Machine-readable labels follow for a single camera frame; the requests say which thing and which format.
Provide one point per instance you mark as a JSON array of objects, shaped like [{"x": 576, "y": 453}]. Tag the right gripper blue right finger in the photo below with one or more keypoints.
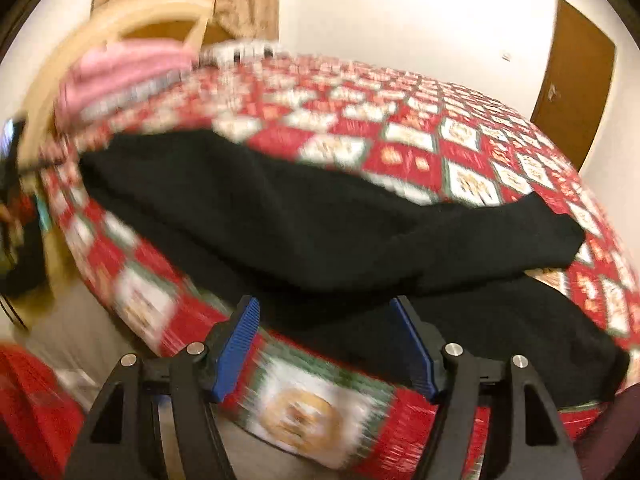
[{"x": 419, "y": 345}]

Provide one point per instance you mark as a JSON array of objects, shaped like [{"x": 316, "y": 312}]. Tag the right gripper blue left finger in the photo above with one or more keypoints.
[{"x": 227, "y": 348}]

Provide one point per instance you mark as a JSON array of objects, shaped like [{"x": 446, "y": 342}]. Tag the black pants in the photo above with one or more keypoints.
[{"x": 325, "y": 253}]

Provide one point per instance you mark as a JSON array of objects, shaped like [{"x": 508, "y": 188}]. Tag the red christmas patterned bedspread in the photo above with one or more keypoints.
[{"x": 426, "y": 141}]

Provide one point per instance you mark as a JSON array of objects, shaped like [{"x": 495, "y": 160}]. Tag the red mesh chair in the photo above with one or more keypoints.
[{"x": 39, "y": 420}]

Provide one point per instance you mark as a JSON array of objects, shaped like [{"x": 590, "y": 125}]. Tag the pile of clothes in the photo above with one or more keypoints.
[{"x": 23, "y": 266}]

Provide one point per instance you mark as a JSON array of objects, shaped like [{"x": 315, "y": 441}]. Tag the white patterned pillow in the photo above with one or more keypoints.
[{"x": 231, "y": 52}]

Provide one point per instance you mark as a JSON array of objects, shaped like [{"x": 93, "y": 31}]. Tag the pink folded blanket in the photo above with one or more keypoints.
[{"x": 106, "y": 70}]

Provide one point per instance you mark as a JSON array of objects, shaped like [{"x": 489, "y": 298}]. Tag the brown wooden door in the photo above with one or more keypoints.
[{"x": 573, "y": 94}]

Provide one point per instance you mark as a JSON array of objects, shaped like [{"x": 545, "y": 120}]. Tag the cream wooden headboard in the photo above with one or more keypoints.
[{"x": 114, "y": 19}]

